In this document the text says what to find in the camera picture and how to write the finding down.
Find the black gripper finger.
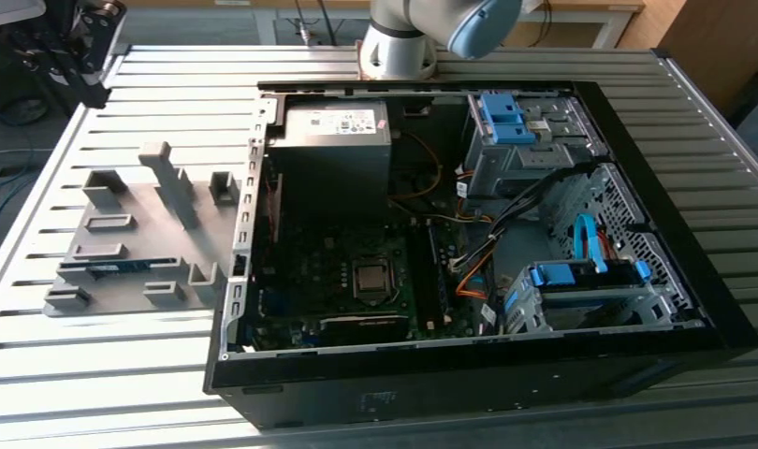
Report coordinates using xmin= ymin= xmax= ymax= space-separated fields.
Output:
xmin=81 ymin=0 xmax=128 ymax=93
xmin=12 ymin=27 xmax=109 ymax=109

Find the green RAM stick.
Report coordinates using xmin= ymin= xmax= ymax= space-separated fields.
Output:
xmin=58 ymin=256 xmax=152 ymax=278

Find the black RAM slot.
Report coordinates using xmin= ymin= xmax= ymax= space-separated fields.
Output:
xmin=408 ymin=219 xmax=429 ymax=328

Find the dark wheeled cart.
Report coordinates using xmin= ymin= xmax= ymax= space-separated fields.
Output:
xmin=0 ymin=69 xmax=49 ymax=127

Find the grey parts rack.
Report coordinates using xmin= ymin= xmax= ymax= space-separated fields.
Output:
xmin=42 ymin=140 xmax=242 ymax=319

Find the grey power supply unit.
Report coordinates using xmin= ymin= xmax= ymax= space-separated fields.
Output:
xmin=265 ymin=101 xmax=396 ymax=221

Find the green motherboard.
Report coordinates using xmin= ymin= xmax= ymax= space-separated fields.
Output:
xmin=252 ymin=219 xmax=497 ymax=350

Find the silver CPU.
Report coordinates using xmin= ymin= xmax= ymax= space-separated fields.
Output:
xmin=352 ymin=260 xmax=396 ymax=294

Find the tall grey drive cage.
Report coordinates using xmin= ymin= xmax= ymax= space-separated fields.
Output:
xmin=461 ymin=93 xmax=608 ymax=200

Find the black CPU socket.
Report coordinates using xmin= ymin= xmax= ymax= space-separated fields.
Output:
xmin=348 ymin=253 xmax=399 ymax=306

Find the black graphics card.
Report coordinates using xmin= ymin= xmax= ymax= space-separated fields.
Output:
xmin=318 ymin=311 xmax=412 ymax=347

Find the blue plastic latch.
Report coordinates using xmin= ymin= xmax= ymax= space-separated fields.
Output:
xmin=504 ymin=280 xmax=529 ymax=317

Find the blue carrier with disk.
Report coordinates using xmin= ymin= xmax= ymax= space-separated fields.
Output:
xmin=527 ymin=259 xmax=652 ymax=287

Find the black PC case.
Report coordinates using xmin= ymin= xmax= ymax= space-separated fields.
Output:
xmin=202 ymin=79 xmax=758 ymax=429

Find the wooden cabinet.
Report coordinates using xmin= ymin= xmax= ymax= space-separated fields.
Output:
xmin=620 ymin=0 xmax=758 ymax=111

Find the low grey drive cage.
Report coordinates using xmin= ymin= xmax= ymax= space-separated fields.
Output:
xmin=501 ymin=261 xmax=691 ymax=334

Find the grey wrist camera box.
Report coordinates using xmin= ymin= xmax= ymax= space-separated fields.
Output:
xmin=0 ymin=0 xmax=48 ymax=30

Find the yellow wire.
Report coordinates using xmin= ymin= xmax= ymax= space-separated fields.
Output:
xmin=387 ymin=133 xmax=443 ymax=202

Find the black hanging cable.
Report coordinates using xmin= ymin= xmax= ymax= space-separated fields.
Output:
xmin=533 ymin=0 xmax=553 ymax=48

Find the orange wire bundle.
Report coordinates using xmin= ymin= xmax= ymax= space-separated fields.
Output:
xmin=456 ymin=247 xmax=497 ymax=300

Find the blue flat wire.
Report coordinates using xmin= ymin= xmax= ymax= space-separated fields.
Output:
xmin=573 ymin=212 xmax=608 ymax=275

